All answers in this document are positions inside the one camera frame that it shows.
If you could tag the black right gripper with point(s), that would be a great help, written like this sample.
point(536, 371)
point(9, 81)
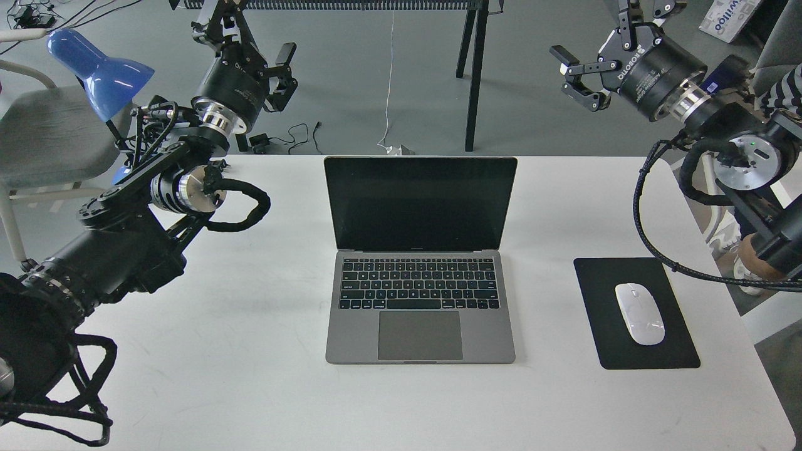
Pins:
point(639, 62)

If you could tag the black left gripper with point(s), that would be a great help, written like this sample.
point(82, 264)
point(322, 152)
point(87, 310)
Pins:
point(239, 80)

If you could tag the grey laptop computer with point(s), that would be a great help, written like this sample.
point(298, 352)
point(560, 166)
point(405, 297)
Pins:
point(418, 277)

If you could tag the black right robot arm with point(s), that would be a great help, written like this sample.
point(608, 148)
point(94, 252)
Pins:
point(732, 153)

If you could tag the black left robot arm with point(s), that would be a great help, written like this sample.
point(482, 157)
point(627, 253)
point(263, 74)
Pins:
point(135, 231)

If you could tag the white cardboard box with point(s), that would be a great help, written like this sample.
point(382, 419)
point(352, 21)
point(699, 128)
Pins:
point(725, 19)

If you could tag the black table legs background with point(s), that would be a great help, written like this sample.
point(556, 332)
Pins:
point(471, 53)

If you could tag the blue desk lamp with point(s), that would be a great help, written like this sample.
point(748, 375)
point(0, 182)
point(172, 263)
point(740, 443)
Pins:
point(110, 83)

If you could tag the grey chair on left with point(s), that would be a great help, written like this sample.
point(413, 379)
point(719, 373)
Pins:
point(51, 142)

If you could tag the white computer mouse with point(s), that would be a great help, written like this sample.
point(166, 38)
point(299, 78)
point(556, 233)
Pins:
point(640, 313)

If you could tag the black mouse pad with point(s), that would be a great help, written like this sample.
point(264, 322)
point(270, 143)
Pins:
point(617, 350)

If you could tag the black power adapter with cable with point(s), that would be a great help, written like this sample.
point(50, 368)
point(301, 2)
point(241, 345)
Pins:
point(262, 144)

